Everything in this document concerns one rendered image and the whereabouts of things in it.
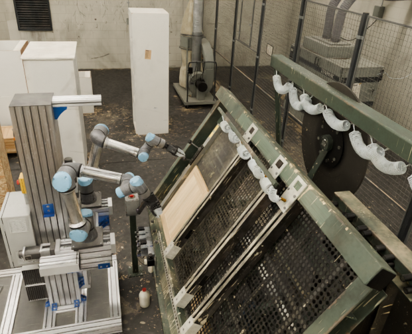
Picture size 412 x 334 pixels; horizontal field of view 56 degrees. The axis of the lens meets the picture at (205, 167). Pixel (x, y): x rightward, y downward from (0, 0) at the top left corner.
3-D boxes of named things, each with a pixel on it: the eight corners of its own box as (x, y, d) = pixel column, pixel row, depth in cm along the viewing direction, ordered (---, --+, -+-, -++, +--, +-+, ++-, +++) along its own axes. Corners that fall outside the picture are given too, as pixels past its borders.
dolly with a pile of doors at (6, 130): (-3, 142, 635) (-7, 125, 620) (30, 140, 648) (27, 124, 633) (-11, 160, 584) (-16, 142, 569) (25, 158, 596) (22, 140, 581)
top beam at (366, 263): (223, 100, 335) (214, 94, 331) (230, 90, 332) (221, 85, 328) (379, 293, 150) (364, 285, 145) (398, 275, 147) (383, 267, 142)
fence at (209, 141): (160, 210, 346) (156, 209, 344) (221, 125, 318) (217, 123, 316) (161, 213, 341) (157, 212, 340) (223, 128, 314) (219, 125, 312)
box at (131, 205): (125, 209, 366) (124, 193, 357) (138, 208, 369) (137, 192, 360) (126, 217, 356) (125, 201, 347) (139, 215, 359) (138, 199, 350)
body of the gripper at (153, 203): (162, 207, 258) (153, 195, 251) (150, 213, 258) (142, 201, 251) (160, 201, 264) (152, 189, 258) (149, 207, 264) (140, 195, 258)
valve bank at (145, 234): (134, 240, 355) (133, 219, 343) (150, 238, 358) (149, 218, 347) (139, 280, 313) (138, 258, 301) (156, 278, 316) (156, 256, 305)
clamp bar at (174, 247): (170, 252, 298) (144, 242, 287) (263, 129, 264) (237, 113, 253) (172, 261, 289) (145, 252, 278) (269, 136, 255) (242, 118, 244)
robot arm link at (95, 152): (79, 183, 327) (91, 127, 301) (85, 174, 340) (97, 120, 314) (93, 187, 329) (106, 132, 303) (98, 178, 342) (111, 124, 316)
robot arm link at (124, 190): (123, 191, 260) (137, 186, 258) (119, 201, 251) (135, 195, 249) (117, 183, 257) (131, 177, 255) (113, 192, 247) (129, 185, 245)
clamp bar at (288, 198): (188, 328, 239) (155, 319, 228) (311, 182, 205) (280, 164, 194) (192, 342, 231) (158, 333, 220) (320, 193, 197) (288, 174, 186)
